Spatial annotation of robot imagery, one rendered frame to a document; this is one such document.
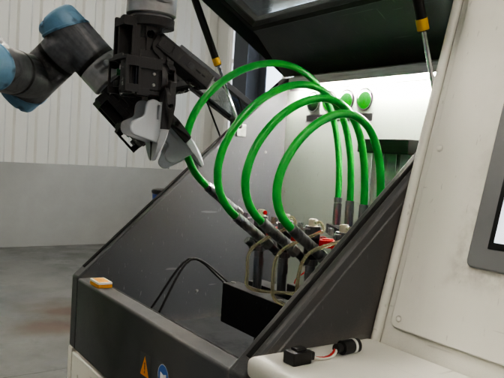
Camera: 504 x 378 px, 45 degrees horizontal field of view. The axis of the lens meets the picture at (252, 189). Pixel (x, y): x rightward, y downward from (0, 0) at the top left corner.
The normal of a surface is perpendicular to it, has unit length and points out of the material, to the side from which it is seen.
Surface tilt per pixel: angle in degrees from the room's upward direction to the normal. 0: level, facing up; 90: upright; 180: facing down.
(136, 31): 90
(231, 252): 90
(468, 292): 76
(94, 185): 90
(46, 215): 90
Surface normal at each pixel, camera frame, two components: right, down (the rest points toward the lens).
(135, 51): 0.56, 0.08
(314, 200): -0.83, -0.02
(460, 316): -0.79, -0.26
